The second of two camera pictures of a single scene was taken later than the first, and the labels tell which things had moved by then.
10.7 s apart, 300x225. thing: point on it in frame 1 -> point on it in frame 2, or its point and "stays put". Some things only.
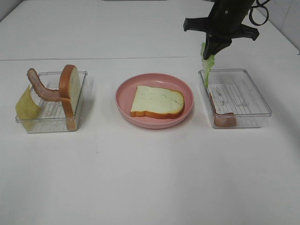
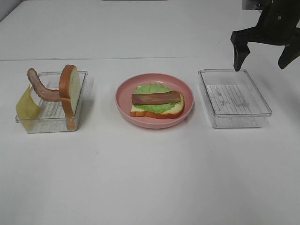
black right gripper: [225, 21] -> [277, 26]
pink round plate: [126, 93] stays put
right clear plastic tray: [233, 100] stays put
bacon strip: [227, 120] -> [156, 98]
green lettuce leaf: [207, 64] -> [153, 88]
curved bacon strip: [47, 94] stays put
